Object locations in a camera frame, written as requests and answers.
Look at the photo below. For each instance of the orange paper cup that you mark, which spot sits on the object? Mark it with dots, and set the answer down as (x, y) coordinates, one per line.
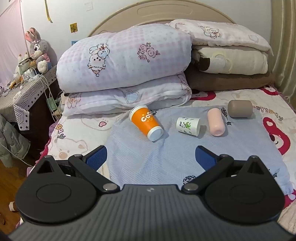
(144, 120)

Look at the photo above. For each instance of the light blue cloth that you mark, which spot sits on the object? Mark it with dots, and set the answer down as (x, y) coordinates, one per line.
(161, 157)

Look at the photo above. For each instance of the small beige floor object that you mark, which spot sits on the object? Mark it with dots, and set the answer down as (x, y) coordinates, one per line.
(13, 206)

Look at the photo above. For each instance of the lilac checked folded quilt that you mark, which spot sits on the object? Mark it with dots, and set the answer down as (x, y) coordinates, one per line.
(124, 62)

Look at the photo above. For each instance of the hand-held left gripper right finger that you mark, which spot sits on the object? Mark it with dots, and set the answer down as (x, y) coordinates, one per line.
(204, 158)

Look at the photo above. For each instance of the grey bunny plush toy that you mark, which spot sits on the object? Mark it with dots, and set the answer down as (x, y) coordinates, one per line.
(38, 49)

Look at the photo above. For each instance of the pink curtain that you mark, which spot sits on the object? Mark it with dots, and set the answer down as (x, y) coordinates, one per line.
(10, 41)

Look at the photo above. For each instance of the brown folded blanket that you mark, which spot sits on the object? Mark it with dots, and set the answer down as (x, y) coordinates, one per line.
(226, 81)

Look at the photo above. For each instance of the table with patterned tablecloth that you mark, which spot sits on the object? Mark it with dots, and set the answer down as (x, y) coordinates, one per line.
(27, 95)

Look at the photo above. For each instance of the white desktop device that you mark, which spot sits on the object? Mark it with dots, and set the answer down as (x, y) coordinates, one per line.
(25, 67)

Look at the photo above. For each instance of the yellow wall sticker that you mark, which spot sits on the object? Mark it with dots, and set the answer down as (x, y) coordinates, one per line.
(73, 27)

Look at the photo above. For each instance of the green padded jacket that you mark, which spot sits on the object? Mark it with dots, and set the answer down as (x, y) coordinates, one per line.
(11, 141)

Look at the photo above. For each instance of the taupe plastic cup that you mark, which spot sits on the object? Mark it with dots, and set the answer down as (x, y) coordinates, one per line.
(240, 109)

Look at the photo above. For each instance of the cream folded blanket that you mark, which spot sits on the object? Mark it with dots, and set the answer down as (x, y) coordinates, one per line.
(242, 61)

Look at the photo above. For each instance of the green charger pouch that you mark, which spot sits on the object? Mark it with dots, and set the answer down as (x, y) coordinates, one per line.
(51, 104)

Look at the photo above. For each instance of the beige curtain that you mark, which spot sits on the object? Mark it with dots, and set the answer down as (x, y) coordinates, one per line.
(285, 46)

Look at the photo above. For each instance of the pink cartoon bed sheet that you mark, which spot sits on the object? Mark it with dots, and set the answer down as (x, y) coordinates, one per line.
(76, 139)

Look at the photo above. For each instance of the pink plastic cup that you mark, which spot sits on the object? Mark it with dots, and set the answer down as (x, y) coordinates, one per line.
(216, 121)

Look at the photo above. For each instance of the white cup with green print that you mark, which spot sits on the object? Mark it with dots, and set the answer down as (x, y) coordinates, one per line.
(187, 126)

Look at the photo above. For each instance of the pink bear-print pillow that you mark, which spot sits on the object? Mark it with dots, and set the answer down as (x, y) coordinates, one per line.
(219, 34)

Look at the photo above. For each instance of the yellow tape strip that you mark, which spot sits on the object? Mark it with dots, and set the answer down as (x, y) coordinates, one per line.
(48, 11)

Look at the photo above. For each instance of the beige bed headboard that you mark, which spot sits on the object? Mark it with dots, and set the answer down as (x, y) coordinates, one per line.
(161, 11)

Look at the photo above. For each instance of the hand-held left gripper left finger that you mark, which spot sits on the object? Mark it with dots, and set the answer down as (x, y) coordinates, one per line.
(97, 158)

